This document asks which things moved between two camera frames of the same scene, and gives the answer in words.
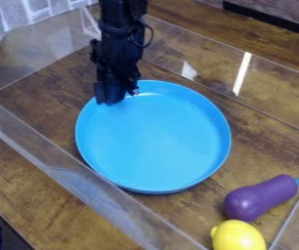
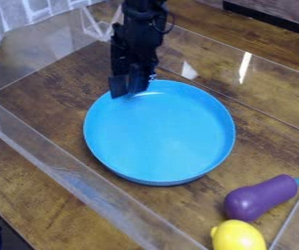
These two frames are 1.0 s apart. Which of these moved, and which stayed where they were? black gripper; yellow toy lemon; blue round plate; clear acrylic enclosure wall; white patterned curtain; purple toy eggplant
Moved: blue round plate; black gripper
Stayed: white patterned curtain; purple toy eggplant; yellow toy lemon; clear acrylic enclosure wall
